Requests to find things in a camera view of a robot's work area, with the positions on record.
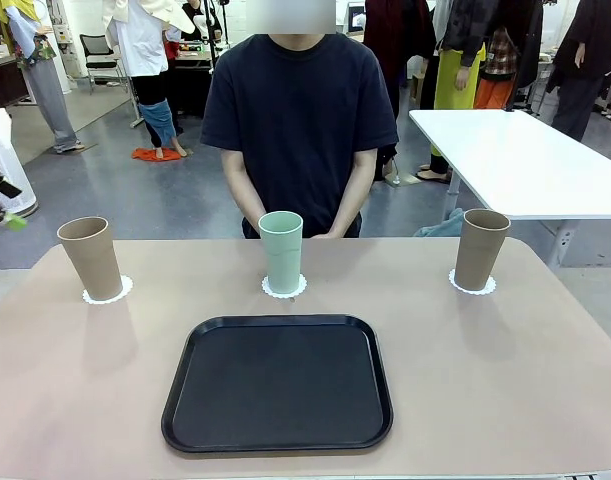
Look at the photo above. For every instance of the brown cup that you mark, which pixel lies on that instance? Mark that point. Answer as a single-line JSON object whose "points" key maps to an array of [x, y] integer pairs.
{"points": [[92, 260], [480, 255]]}

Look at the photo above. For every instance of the white scalloped paper coaster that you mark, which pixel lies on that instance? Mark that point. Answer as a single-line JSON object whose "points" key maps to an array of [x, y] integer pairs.
{"points": [[457, 287], [127, 295], [272, 292]]}

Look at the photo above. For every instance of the light green cup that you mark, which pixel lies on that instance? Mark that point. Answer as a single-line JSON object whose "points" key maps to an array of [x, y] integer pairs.
{"points": [[281, 250]]}

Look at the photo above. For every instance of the person's left forearm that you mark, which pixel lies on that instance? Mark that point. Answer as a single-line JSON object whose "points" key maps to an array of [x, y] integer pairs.
{"points": [[357, 175]]}

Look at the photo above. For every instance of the person's right forearm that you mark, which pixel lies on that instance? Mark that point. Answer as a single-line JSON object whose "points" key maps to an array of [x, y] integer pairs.
{"points": [[237, 170]]}

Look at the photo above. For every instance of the person's right hand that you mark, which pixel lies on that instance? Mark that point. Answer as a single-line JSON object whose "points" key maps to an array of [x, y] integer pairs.
{"points": [[252, 210]]}

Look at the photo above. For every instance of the person's left hand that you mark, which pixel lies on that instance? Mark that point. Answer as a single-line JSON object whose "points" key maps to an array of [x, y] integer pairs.
{"points": [[335, 231]]}

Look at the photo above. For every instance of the mannequin with yellow garment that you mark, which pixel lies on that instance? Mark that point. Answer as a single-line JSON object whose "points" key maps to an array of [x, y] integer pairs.
{"points": [[50, 100]]}

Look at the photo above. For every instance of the brown wooden counter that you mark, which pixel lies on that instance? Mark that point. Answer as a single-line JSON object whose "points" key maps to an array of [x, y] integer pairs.
{"points": [[0, 75]]}

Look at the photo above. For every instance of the orange cloth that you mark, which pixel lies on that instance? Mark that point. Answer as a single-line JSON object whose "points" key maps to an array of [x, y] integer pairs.
{"points": [[150, 156]]}

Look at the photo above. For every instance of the black office chair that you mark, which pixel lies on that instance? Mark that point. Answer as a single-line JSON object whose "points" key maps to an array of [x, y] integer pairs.
{"points": [[97, 47]]}

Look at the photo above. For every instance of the mannequin in white coat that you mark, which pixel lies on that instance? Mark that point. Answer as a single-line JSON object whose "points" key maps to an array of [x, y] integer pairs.
{"points": [[140, 45]]}

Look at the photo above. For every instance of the person in navy t-shirt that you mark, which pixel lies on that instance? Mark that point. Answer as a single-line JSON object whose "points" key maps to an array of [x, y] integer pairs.
{"points": [[295, 100]]}

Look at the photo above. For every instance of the black plastic tray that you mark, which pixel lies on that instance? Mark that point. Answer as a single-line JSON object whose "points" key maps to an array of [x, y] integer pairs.
{"points": [[280, 385]]}

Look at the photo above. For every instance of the mannequin in dark red garment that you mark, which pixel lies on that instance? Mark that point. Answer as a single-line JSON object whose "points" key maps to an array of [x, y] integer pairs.
{"points": [[395, 30]]}

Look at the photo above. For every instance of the light blue cloth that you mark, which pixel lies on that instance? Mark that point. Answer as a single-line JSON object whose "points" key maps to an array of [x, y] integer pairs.
{"points": [[442, 227]]}

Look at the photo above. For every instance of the mannequin with yellow apron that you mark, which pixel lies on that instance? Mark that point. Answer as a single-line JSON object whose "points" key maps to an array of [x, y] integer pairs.
{"points": [[455, 80]]}

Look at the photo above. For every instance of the mannequin with orange trousers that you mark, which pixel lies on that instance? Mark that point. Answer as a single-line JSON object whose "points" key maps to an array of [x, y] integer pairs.
{"points": [[492, 92]]}

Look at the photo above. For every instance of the white table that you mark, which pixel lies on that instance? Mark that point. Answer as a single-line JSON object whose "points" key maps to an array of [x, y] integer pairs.
{"points": [[525, 160]]}

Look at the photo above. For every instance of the mannequin in black garment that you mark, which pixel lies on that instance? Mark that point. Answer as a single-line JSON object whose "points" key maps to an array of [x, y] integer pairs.
{"points": [[585, 50]]}

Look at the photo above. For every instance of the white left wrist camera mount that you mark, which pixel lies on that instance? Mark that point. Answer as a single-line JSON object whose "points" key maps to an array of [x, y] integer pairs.
{"points": [[1, 127]]}

